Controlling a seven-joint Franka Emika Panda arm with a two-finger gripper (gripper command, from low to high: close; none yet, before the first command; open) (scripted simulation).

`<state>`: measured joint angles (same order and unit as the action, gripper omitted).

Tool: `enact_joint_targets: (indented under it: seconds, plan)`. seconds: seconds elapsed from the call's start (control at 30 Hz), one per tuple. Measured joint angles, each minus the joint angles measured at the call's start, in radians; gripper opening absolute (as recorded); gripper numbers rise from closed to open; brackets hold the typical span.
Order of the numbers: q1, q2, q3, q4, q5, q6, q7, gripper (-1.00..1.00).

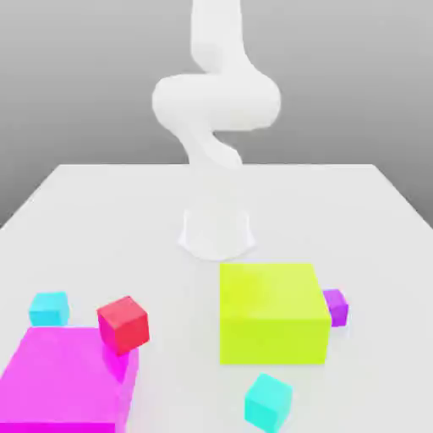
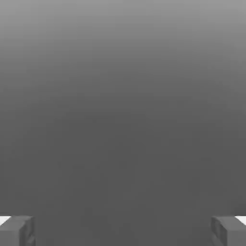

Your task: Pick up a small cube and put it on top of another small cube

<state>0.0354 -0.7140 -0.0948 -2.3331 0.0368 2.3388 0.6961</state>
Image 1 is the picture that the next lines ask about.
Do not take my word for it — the small purple cube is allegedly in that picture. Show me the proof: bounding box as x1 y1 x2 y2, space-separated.
321 288 350 328

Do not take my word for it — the small light blue cube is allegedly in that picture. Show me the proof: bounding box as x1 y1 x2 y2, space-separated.
28 291 71 327

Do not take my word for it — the large yellow-green box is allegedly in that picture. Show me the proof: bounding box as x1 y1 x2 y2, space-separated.
219 262 332 365

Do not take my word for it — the small turquoise cube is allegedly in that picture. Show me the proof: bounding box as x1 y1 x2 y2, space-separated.
244 372 293 433

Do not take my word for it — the small red cube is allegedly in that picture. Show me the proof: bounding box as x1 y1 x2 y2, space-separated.
96 295 151 357

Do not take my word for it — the large magenta box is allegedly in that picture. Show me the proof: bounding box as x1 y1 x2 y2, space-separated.
0 326 140 433

